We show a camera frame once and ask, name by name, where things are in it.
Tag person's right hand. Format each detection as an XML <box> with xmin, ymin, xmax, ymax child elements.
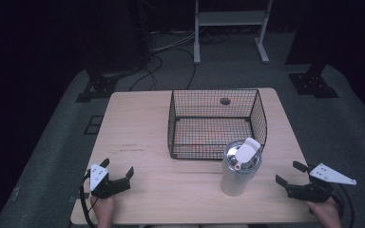
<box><xmin>306</xmin><ymin>197</ymin><xmax>344</xmax><ymax>228</ymax></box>

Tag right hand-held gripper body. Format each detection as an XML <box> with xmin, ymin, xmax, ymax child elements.
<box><xmin>285</xmin><ymin>162</ymin><xmax>357</xmax><ymax>203</ymax></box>

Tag black stand base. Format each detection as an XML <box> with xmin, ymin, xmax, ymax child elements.
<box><xmin>287</xmin><ymin>62</ymin><xmax>340</xmax><ymax>100</ymax></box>
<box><xmin>74</xmin><ymin>67</ymin><xmax>122</xmax><ymax>104</ymax></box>

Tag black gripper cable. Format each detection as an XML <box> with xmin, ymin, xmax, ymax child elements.
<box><xmin>331</xmin><ymin>183</ymin><xmax>356</xmax><ymax>228</ymax></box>
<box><xmin>78</xmin><ymin>170</ymin><xmax>97</xmax><ymax>228</ymax></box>

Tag person's left hand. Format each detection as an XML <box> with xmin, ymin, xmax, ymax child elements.
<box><xmin>89</xmin><ymin>194</ymin><xmax>117</xmax><ymax>228</ymax></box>

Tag steel tumbler with white lid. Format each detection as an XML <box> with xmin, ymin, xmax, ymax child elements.
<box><xmin>220</xmin><ymin>137</ymin><xmax>263</xmax><ymax>198</ymax></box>

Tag white metal stand frame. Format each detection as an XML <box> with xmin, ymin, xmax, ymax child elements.
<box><xmin>193</xmin><ymin>0</ymin><xmax>274</xmax><ymax>66</ymax></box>

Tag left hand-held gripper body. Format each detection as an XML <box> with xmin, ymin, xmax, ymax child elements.
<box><xmin>89</xmin><ymin>163</ymin><xmax>131</xmax><ymax>200</ymax></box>

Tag black wire basket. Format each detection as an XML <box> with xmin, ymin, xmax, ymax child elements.
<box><xmin>166</xmin><ymin>88</ymin><xmax>268</xmax><ymax>161</ymax></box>

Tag black floor cables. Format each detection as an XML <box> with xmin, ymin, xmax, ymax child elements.
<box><xmin>126</xmin><ymin>29</ymin><xmax>232</xmax><ymax>92</ymax></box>

